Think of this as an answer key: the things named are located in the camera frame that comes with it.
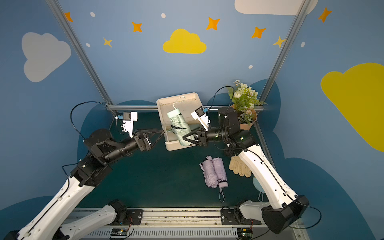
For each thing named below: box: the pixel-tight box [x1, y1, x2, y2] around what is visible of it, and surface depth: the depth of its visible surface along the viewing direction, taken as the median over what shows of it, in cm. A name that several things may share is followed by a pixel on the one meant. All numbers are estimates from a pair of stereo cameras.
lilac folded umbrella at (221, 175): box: [212, 157, 229, 203], surface depth 88 cm
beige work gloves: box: [229, 155, 252, 178], surface depth 93 cm
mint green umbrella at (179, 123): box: [166, 108, 193, 146], surface depth 59 cm
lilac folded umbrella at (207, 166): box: [199, 155, 219, 189], surface depth 89 cm
